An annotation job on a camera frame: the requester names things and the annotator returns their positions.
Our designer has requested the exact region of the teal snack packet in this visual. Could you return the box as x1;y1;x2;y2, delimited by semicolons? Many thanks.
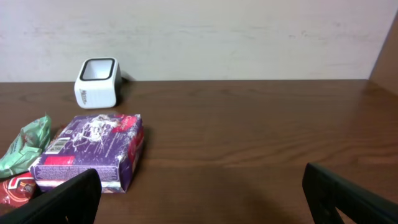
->
1;115;52;178

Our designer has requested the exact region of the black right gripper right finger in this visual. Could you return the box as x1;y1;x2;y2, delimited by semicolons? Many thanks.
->
302;163;397;224

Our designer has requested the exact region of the red-brown candy bar wrapper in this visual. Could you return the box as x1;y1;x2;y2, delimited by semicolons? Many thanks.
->
0;124;68;210

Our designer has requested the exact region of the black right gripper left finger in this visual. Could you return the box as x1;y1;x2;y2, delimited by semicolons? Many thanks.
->
1;169;101;224

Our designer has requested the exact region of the white barcode scanner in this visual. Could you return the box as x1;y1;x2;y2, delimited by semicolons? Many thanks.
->
74;57;122;109

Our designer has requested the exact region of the purple snack box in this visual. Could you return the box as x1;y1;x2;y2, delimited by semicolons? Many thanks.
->
29;114;144;193

